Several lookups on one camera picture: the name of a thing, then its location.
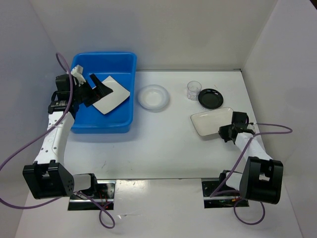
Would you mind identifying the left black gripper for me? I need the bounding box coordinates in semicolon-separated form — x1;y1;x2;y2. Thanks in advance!
72;74;112;107

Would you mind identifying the square white black-rimmed plate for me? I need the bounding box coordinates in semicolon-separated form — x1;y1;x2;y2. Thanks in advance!
93;76;130;115

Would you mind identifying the rectangular white plate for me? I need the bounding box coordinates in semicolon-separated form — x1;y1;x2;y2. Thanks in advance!
190;107;233;136

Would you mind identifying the round black plate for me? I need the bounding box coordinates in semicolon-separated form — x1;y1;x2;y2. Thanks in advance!
198;88;223;110

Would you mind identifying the round white bowl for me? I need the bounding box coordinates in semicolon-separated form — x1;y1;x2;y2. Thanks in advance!
138;84;170;111

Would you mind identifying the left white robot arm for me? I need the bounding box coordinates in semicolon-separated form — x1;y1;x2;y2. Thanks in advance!
22;74;113;199

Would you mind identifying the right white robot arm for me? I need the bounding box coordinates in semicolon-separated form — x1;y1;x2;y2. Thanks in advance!
211;122;284;204

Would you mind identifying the blue plastic bin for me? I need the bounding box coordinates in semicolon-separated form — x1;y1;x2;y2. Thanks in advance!
71;52;137;134

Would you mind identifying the clear plastic cup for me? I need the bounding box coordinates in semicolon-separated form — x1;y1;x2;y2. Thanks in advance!
187;81;202;101

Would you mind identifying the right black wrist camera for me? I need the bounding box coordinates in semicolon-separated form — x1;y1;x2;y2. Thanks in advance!
231;112;249;126

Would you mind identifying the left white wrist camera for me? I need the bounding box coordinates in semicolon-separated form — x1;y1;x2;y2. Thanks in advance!
71;65;86;85

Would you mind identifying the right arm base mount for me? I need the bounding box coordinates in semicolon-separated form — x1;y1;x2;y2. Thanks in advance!
201;178;241;209

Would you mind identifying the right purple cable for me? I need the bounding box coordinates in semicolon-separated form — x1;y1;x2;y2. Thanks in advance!
210;123;293;225

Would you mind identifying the purple cable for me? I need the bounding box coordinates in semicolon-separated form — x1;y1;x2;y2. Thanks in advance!
0;53;116;228
210;123;293;225

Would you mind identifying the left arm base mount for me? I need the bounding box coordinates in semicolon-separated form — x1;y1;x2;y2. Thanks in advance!
67;179;116;211

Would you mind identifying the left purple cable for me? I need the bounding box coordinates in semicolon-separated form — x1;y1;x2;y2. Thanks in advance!
0;53;116;228

